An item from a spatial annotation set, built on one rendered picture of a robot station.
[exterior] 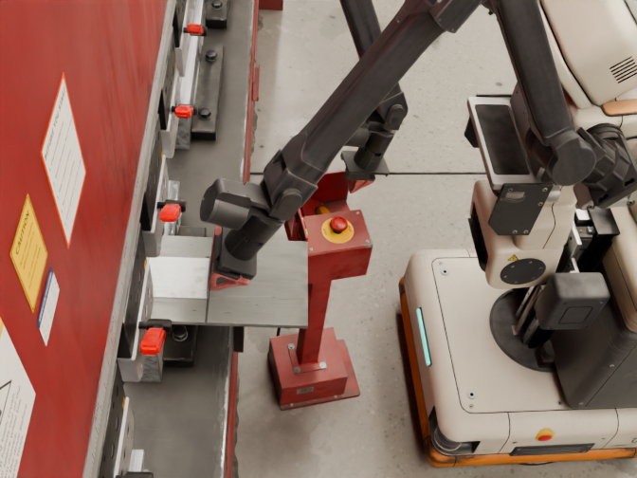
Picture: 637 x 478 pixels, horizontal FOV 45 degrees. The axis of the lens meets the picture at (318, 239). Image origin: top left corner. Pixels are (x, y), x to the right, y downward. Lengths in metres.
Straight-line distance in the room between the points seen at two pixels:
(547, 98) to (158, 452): 0.84
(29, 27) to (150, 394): 0.93
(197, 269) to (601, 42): 0.78
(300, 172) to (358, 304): 1.44
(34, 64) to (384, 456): 1.90
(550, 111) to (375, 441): 1.33
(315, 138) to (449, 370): 1.16
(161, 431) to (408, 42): 0.75
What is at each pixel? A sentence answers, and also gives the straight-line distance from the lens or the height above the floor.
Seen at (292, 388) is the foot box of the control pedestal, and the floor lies 0.11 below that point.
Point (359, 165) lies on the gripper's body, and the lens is 1.69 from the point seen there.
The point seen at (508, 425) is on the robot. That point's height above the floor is 0.27.
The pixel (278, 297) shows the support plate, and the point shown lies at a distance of 1.33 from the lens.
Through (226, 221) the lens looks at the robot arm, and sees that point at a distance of 1.17.
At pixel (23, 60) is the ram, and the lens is 0.53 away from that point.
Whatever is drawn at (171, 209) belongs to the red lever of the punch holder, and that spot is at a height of 1.31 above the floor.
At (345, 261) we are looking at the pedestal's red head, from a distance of 1.72.
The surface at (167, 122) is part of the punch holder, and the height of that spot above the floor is 1.26.
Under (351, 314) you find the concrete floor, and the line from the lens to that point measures 2.51.
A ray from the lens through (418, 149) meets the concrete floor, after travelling 3.03.
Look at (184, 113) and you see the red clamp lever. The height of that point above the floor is 1.31.
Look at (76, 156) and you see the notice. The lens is 0.66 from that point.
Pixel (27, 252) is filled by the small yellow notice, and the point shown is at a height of 1.69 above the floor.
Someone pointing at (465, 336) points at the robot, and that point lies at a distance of 2.21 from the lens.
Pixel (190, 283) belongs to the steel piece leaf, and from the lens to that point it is 1.35.
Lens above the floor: 2.11
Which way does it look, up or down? 52 degrees down
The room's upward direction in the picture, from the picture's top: 8 degrees clockwise
